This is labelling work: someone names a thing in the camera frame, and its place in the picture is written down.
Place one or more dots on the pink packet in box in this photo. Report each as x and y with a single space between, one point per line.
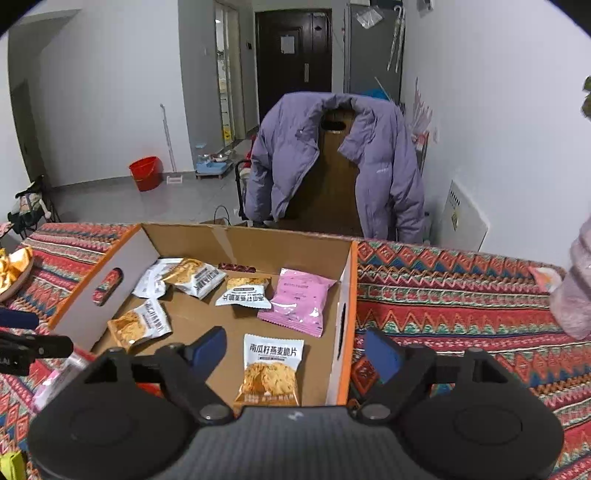
299 302

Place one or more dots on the purple puffer jacket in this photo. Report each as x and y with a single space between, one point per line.
389 190

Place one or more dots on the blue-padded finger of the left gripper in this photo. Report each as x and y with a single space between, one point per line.
18 319

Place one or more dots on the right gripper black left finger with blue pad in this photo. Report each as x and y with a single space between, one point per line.
130 417

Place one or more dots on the dark entrance door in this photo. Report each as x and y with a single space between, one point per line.
293 53

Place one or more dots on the red plastic bucket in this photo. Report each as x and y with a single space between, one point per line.
146 173

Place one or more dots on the pumpkin oat crisp packet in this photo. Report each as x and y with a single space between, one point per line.
270 376

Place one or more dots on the red cardboard snack box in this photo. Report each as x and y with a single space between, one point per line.
208 313

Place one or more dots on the pink textured vase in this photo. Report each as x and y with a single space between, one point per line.
570 302

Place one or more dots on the grey refrigerator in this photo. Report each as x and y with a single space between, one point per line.
375 41

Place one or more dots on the wooden chair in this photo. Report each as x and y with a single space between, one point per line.
326 200

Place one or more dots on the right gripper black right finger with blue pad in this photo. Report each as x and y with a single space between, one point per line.
460 417

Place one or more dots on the plate of orange peels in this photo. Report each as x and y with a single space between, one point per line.
15 270

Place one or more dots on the red patterned tablecloth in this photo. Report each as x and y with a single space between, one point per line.
84 275

